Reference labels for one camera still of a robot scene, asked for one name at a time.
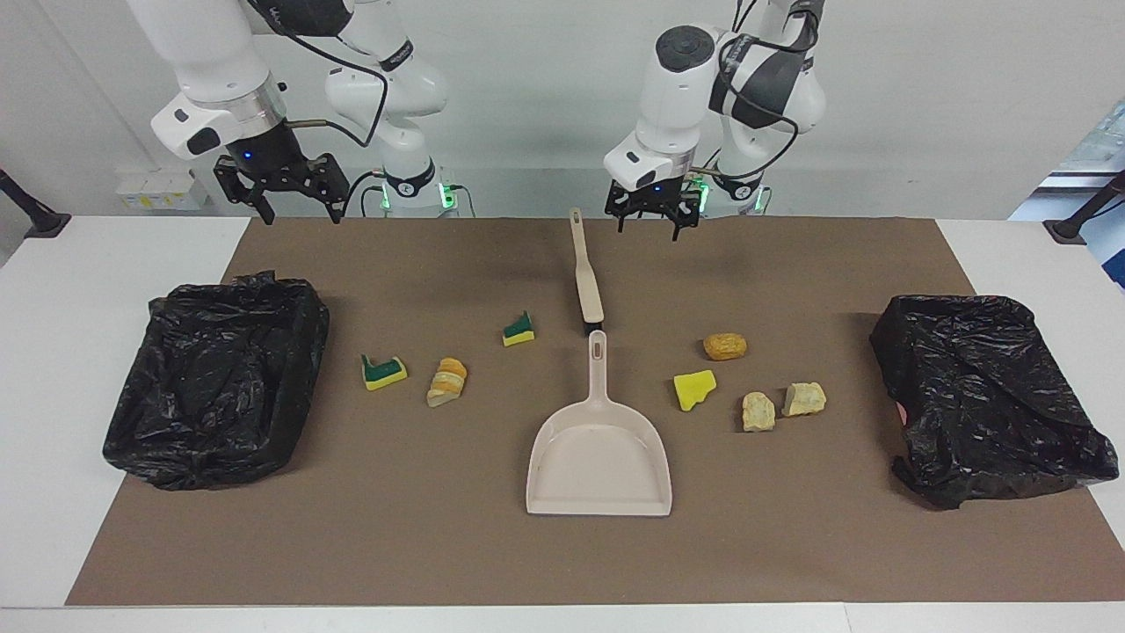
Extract dark right arm cable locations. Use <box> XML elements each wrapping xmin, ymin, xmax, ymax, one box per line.
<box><xmin>250</xmin><ymin>0</ymin><xmax>389</xmax><ymax>149</ymax></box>

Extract dark left arm cable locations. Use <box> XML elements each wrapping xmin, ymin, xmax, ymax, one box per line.
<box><xmin>690</xmin><ymin>0</ymin><xmax>823</xmax><ymax>181</ymax></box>

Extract beige plastic dustpan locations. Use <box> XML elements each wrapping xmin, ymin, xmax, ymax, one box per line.
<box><xmin>526</xmin><ymin>330</ymin><xmax>673</xmax><ymax>517</ymax></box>

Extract black bag lined bin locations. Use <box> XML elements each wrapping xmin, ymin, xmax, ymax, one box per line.
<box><xmin>870</xmin><ymin>294</ymin><xmax>1121</xmax><ymax>511</ymax></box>
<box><xmin>102</xmin><ymin>272</ymin><xmax>331</xmax><ymax>491</ymax></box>

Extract brown table mat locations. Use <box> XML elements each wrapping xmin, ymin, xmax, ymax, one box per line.
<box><xmin>66</xmin><ymin>217</ymin><xmax>1125</xmax><ymax>608</ymax></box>

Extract dark arm cable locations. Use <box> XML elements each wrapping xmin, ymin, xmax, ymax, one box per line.
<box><xmin>690</xmin><ymin>0</ymin><xmax>823</xmax><ymax>181</ymax></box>
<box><xmin>250</xmin><ymin>0</ymin><xmax>389</xmax><ymax>149</ymax></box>

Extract black base cable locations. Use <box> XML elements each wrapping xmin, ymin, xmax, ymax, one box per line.
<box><xmin>341</xmin><ymin>170</ymin><xmax>388</xmax><ymax>218</ymax></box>

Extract pale bread chunk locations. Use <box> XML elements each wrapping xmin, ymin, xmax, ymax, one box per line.
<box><xmin>782</xmin><ymin>382</ymin><xmax>828</xmax><ymax>418</ymax></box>
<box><xmin>742</xmin><ymin>392</ymin><xmax>777</xmax><ymax>433</ymax></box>

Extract black stand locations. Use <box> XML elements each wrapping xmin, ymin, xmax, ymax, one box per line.
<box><xmin>1043</xmin><ymin>171</ymin><xmax>1125</xmax><ymax>245</ymax></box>
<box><xmin>0</xmin><ymin>167</ymin><xmax>73</xmax><ymax>240</ymax></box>

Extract notched green yellow sponge piece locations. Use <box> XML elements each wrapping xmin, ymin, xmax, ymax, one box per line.
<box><xmin>360</xmin><ymin>353</ymin><xmax>409</xmax><ymax>391</ymax></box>

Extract beige hand brush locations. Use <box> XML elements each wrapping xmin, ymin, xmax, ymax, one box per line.
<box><xmin>569</xmin><ymin>207</ymin><xmax>606</xmax><ymax>338</ymax></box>

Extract striped orange croissant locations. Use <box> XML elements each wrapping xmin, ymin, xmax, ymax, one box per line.
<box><xmin>426</xmin><ymin>357</ymin><xmax>468</xmax><ymax>409</ymax></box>

